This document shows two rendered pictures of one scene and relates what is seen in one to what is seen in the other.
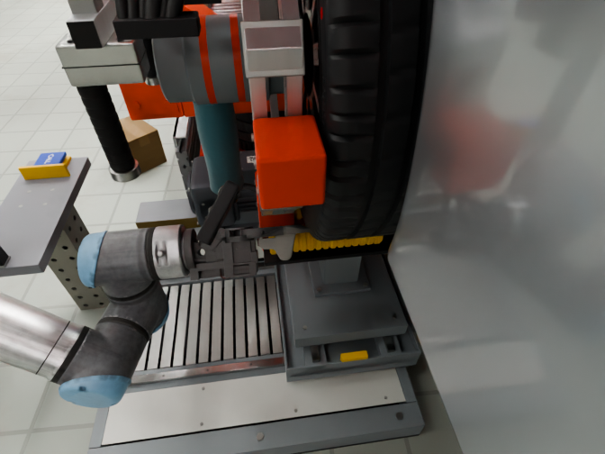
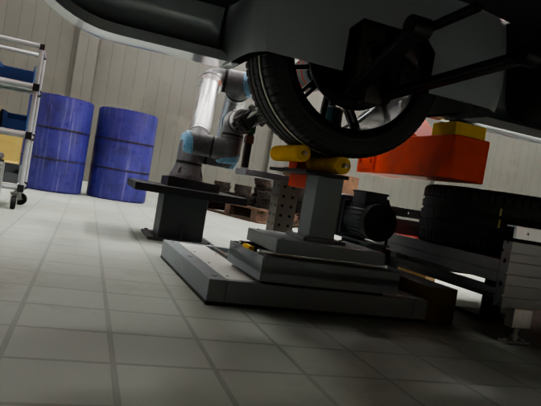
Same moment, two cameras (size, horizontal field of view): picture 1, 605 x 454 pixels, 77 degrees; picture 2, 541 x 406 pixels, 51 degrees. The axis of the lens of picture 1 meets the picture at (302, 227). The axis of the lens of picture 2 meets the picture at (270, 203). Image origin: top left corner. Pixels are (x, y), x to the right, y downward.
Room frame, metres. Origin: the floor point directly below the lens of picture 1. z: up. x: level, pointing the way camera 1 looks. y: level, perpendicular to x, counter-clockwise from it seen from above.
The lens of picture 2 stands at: (0.09, -1.99, 0.38)
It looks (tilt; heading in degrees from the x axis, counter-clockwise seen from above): 1 degrees down; 77
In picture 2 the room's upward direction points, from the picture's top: 9 degrees clockwise
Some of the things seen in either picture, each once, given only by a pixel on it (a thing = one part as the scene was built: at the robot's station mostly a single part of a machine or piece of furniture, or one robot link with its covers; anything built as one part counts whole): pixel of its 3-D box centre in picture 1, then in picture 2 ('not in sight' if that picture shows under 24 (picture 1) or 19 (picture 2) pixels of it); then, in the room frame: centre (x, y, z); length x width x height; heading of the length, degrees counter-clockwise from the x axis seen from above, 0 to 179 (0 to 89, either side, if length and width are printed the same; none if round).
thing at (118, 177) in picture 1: (109, 130); not in sight; (0.48, 0.28, 0.83); 0.04 x 0.04 x 0.16
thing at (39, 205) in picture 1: (35, 209); (281, 178); (0.75, 0.70, 0.44); 0.43 x 0.17 x 0.03; 8
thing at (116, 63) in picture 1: (105, 57); not in sight; (0.49, 0.25, 0.93); 0.09 x 0.05 x 0.05; 98
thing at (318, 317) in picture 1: (339, 249); (319, 213); (0.71, -0.10, 0.32); 0.40 x 0.30 x 0.28; 8
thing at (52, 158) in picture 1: (50, 161); not in sight; (0.92, 0.73, 0.47); 0.07 x 0.07 x 0.02; 8
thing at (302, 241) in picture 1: (325, 235); (289, 153); (0.58, -0.05, 0.51); 0.29 x 0.06 x 0.06; 98
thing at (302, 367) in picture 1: (335, 290); (310, 266); (0.71, -0.10, 0.13); 0.50 x 0.36 x 0.10; 8
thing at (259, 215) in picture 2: not in sight; (260, 199); (1.44, 4.40, 0.23); 1.30 x 0.90 x 0.47; 111
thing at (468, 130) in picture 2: not in sight; (458, 131); (1.22, -0.05, 0.71); 0.14 x 0.14 x 0.05; 8
